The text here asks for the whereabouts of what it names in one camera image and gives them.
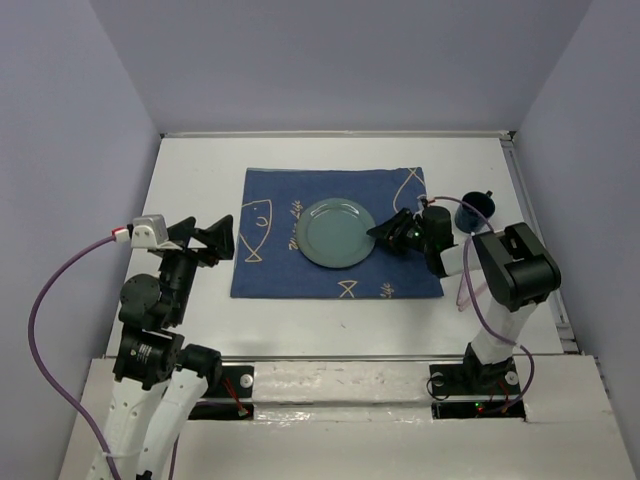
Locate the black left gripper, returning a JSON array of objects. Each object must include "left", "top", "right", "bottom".
[{"left": 160, "top": 212, "right": 236, "bottom": 322}]

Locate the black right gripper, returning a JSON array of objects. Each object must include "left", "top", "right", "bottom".
[{"left": 365, "top": 206, "right": 432, "bottom": 255}]

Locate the blue fish placemat cloth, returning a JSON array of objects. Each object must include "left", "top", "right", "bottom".
[{"left": 230, "top": 167, "right": 444, "bottom": 300}]

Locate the teal ceramic plate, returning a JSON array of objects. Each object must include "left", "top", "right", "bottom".
[{"left": 295, "top": 198, "right": 376, "bottom": 269}]

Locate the dark blue mug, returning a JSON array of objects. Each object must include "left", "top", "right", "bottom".
[{"left": 454, "top": 191, "right": 496, "bottom": 234}]

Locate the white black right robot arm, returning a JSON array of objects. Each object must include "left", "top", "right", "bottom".
[{"left": 367, "top": 205, "right": 561, "bottom": 402}]

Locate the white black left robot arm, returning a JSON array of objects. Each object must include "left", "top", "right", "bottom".
[{"left": 88, "top": 214, "right": 235, "bottom": 479}]

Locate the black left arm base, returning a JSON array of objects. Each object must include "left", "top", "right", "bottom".
[{"left": 189, "top": 364, "right": 255, "bottom": 421}]

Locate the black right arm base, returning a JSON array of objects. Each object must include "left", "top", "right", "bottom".
[{"left": 426, "top": 363, "right": 526, "bottom": 420}]

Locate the white foam strip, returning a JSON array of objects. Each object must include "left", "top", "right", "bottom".
[{"left": 252, "top": 361, "right": 431, "bottom": 405}]

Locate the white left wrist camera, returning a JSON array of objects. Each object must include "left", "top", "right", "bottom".
[{"left": 112, "top": 214, "right": 169, "bottom": 250}]

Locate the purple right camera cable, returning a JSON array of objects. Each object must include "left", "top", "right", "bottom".
[{"left": 423, "top": 195, "right": 536, "bottom": 416}]

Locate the purple camera cable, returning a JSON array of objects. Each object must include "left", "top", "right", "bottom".
[
  {"left": 423, "top": 195, "right": 536, "bottom": 416},
  {"left": 27, "top": 234, "right": 181, "bottom": 480}
]

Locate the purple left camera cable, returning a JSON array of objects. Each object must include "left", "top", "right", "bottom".
[{"left": 27, "top": 234, "right": 181, "bottom": 480}]

